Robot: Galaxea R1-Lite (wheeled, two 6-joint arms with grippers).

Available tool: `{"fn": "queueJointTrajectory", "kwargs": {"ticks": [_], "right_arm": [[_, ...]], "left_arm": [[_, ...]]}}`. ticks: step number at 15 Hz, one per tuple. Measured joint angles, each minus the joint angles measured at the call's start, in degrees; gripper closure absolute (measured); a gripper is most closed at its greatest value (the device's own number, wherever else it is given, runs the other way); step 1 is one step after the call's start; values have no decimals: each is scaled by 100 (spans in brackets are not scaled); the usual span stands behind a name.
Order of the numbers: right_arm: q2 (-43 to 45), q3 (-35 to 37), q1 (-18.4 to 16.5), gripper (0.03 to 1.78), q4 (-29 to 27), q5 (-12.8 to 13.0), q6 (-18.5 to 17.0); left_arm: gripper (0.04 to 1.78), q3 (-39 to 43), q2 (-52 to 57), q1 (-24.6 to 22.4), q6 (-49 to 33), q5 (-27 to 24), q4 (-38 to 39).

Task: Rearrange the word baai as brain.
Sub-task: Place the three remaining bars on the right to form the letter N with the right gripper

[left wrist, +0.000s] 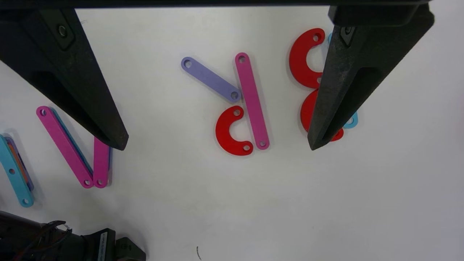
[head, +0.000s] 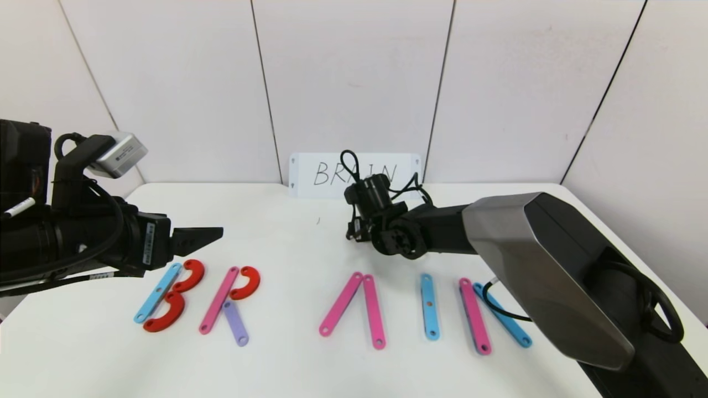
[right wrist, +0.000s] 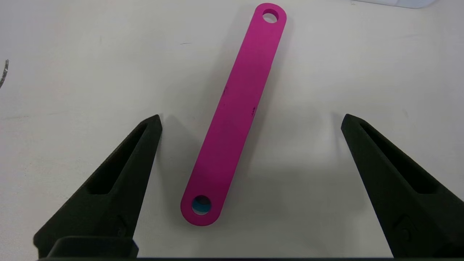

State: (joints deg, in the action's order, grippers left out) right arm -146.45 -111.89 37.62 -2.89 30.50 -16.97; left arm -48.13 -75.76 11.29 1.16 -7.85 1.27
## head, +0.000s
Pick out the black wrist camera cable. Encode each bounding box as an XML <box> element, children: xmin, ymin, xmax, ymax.
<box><xmin>0</xmin><ymin>133</ymin><xmax>126</xmax><ymax>280</ymax></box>

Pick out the blue bar with orange dot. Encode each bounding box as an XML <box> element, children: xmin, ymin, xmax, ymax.
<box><xmin>420</xmin><ymin>274</ymin><xmax>441</xmax><ymax>342</ymax></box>

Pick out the white BRAIN sign card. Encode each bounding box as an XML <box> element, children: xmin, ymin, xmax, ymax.
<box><xmin>288</xmin><ymin>153</ymin><xmax>422</xmax><ymax>199</ymax></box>

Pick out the white cable label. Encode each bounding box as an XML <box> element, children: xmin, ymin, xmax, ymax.
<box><xmin>2</xmin><ymin>197</ymin><xmax>37</xmax><ymax>219</ymax></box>

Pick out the short purple bar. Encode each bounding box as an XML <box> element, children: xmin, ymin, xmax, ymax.
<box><xmin>222</xmin><ymin>300</ymin><xmax>250</xmax><ymax>348</ymax></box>

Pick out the black arm base cable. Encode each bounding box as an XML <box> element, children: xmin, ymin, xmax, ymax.
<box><xmin>482</xmin><ymin>279</ymin><xmax>533</xmax><ymax>323</ymax></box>

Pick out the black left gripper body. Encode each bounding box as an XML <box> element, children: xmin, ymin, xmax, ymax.
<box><xmin>59</xmin><ymin>204</ymin><xmax>172</xmax><ymax>277</ymax></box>

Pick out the small red curved piece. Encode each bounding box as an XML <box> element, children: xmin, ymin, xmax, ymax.
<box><xmin>229</xmin><ymin>266</ymin><xmax>262</xmax><ymax>301</ymax></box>

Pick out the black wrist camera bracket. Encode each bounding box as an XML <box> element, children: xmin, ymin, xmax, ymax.
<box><xmin>51</xmin><ymin>134</ymin><xmax>116</xmax><ymax>208</ymax></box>

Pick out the large red curved piece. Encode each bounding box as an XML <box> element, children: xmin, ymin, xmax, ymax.
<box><xmin>172</xmin><ymin>259</ymin><xmax>206</xmax><ymax>294</ymax></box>
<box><xmin>143</xmin><ymin>291</ymin><xmax>187</xmax><ymax>333</ymax></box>

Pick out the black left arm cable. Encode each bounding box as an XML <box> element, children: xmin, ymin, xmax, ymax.
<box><xmin>0</xmin><ymin>268</ymin><xmax>148</xmax><ymax>300</ymax></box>

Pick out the black looped right arm cable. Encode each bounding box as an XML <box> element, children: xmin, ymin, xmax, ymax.
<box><xmin>340</xmin><ymin>149</ymin><xmax>361</xmax><ymax>181</ymax></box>

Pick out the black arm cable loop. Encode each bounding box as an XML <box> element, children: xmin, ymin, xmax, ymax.
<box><xmin>606</xmin><ymin>260</ymin><xmax>685</xmax><ymax>344</ymax></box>

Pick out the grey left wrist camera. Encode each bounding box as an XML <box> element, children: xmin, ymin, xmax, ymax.
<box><xmin>90</xmin><ymin>132</ymin><xmax>149</xmax><ymax>179</ymax></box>

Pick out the long pink bar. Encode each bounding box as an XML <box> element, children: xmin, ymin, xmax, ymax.
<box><xmin>318</xmin><ymin>271</ymin><xmax>364</xmax><ymax>337</ymax></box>
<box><xmin>199</xmin><ymin>266</ymin><xmax>242</xmax><ymax>336</ymax></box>
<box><xmin>457</xmin><ymin>277</ymin><xmax>493</xmax><ymax>356</ymax></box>
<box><xmin>362</xmin><ymin>274</ymin><xmax>386</xmax><ymax>350</ymax></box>

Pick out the black curved right arm cable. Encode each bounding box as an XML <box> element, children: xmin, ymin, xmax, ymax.
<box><xmin>387</xmin><ymin>172</ymin><xmax>434</xmax><ymax>206</ymax></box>

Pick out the long blue bar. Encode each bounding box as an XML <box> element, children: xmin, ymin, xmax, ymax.
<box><xmin>134</xmin><ymin>263</ymin><xmax>184</xmax><ymax>324</ymax></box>

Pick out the short blue bar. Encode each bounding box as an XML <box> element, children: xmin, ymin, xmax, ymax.
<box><xmin>473</xmin><ymin>282</ymin><xmax>533</xmax><ymax>349</ymax></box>

